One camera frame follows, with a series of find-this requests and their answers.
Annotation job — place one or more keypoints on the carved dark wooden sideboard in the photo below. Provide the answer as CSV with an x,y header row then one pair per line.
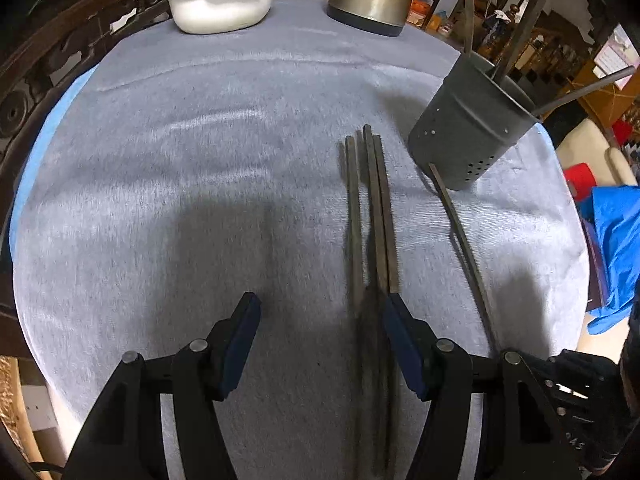
x,y
30,95

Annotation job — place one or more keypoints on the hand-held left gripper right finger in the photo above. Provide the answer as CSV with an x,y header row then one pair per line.
x,y
405,345

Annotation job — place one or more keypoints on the blue table cover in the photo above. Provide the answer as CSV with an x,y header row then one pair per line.
x,y
45,125

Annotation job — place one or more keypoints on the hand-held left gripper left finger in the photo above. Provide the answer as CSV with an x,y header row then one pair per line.
x,y
240,340

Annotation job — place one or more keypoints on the orange cardboard box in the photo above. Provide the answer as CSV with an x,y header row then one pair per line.
x,y
422,7

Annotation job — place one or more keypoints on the blue cloth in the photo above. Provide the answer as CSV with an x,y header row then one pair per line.
x,y
615,260

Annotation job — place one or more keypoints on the white bowl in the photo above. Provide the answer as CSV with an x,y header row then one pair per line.
x,y
220,10

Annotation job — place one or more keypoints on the red plastic chair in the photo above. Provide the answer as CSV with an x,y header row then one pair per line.
x,y
580,180

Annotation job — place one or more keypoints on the grey perforated metal utensil holder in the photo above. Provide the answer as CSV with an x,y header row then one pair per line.
x,y
460,135

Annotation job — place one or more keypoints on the beige armchair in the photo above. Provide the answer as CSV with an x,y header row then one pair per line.
x,y
590,150

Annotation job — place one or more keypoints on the bundle of dark chopsticks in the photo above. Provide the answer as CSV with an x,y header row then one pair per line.
x,y
385,210

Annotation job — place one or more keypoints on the grey tablecloth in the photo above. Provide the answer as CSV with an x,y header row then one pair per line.
x,y
200,210

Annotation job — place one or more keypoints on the pink wall calendar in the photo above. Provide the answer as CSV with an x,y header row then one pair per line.
x,y
615,52

